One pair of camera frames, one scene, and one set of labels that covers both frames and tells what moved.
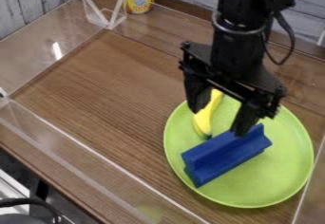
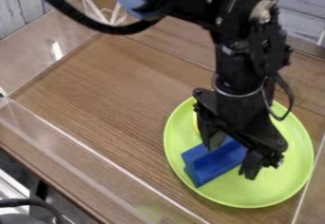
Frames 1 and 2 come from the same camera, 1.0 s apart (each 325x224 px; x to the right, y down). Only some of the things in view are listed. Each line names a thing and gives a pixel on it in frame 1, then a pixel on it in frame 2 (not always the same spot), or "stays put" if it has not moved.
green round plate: [267, 179] stays put
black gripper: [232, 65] to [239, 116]
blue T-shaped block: [223, 153] stays put
